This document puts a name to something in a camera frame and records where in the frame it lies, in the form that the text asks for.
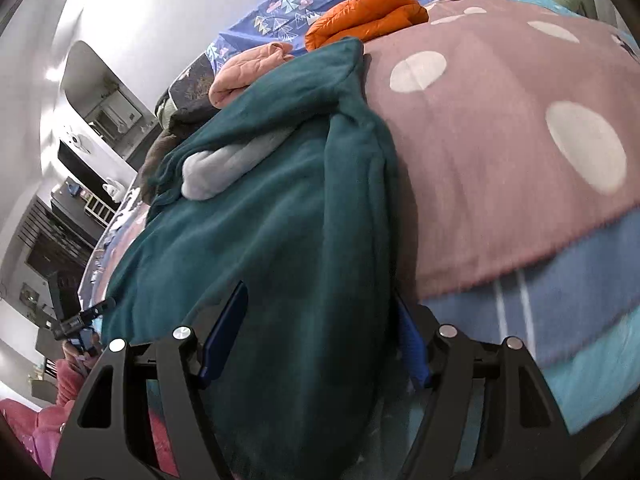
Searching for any dark green fleece jacket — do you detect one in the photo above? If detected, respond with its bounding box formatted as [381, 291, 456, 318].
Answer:
[98, 37, 402, 480]

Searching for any pink sleeve of operator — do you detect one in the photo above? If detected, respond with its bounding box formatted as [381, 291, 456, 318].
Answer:
[0, 343, 179, 478]

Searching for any blue striped bed sheet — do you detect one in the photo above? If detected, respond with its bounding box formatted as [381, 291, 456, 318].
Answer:
[344, 209, 640, 476]

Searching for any brown folded garment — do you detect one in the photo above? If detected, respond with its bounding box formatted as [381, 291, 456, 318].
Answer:
[138, 129, 186, 205]

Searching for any dark patterned pillow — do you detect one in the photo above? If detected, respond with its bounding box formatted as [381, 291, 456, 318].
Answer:
[168, 53, 215, 108]

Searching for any pink polka dot blanket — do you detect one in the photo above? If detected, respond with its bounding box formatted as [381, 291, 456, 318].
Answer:
[364, 0, 639, 299]

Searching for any pink quilted jacket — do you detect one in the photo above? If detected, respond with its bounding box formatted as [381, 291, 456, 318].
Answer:
[208, 41, 294, 110]

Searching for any orange puffer jacket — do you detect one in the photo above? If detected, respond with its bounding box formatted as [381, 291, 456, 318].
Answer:
[304, 0, 428, 52]

